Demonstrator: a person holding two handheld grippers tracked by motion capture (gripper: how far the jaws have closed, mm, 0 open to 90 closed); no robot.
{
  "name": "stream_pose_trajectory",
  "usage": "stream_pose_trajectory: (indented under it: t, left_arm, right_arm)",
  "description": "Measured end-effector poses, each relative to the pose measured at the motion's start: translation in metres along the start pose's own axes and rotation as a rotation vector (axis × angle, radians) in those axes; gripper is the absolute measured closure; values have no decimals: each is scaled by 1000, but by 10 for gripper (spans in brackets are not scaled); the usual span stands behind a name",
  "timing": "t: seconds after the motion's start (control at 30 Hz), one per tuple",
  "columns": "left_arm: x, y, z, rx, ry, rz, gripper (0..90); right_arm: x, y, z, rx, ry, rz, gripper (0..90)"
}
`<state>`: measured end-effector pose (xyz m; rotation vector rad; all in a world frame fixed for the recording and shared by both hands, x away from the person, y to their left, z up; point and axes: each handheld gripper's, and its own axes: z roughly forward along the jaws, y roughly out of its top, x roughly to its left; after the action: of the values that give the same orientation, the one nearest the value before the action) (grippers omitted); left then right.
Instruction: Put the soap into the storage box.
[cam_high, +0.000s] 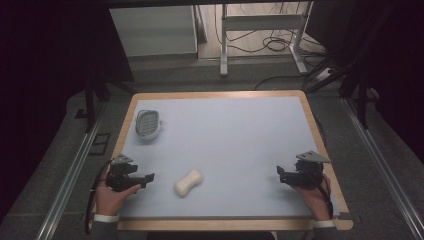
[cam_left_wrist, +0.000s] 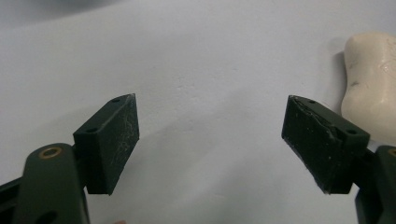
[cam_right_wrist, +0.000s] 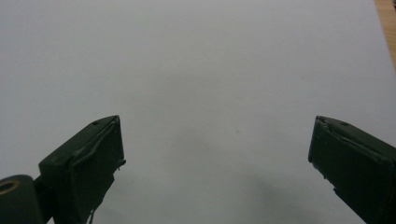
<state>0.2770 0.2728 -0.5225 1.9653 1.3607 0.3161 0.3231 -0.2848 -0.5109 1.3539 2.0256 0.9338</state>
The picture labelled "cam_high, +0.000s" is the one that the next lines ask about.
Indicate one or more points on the grey cabinet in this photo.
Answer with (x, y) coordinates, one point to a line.
(153, 31)

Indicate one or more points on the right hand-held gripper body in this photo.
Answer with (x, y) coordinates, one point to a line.
(308, 171)

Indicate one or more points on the white soap bar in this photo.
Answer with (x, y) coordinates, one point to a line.
(188, 182)

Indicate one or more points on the grey white soap dish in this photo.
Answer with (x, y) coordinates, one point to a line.
(147, 124)

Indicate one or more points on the pale blue table mat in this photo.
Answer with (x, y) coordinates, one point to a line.
(230, 146)

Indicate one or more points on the person's right hand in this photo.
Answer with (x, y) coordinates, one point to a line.
(315, 201)

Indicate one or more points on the black metal stand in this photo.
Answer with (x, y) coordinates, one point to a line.
(361, 100)
(90, 103)

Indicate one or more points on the person's left hand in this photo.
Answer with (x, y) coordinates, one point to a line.
(110, 200)

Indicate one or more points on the aluminium rail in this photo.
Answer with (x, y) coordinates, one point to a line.
(71, 176)
(383, 166)

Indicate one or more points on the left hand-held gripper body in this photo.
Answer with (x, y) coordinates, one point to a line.
(120, 173)

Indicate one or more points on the dark curtain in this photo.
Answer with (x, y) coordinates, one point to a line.
(386, 50)
(43, 66)

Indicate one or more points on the white power strip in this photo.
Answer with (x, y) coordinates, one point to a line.
(324, 74)

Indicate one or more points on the white metal desk frame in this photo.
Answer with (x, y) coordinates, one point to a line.
(224, 40)

